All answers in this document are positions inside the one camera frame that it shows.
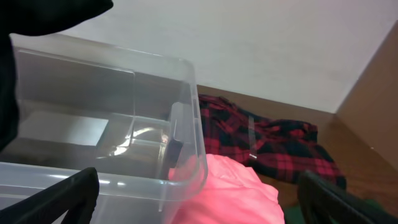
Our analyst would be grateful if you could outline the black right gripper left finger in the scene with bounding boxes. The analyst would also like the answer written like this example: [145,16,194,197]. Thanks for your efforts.
[1,167,100,224]

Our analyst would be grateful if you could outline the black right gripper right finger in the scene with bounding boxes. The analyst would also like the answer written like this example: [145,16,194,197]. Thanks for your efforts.
[297,171,397,224]

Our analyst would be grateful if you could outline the clear plastic storage container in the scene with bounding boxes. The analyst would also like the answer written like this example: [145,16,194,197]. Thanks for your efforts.
[1,34,208,223]

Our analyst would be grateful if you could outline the black trousers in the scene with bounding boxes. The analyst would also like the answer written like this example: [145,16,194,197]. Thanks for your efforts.
[1,0,113,149]

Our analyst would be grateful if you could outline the white label in container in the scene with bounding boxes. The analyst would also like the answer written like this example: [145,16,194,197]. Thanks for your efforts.
[19,111,108,146]

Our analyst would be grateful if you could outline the dark green folded garment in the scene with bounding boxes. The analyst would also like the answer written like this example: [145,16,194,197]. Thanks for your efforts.
[284,199,384,224]

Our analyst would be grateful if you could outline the red plaid flannel shirt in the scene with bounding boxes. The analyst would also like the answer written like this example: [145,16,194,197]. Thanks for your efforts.
[198,95,347,189]

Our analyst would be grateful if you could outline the pink folded garment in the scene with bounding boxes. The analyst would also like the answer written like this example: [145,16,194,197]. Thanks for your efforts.
[172,154,285,224]

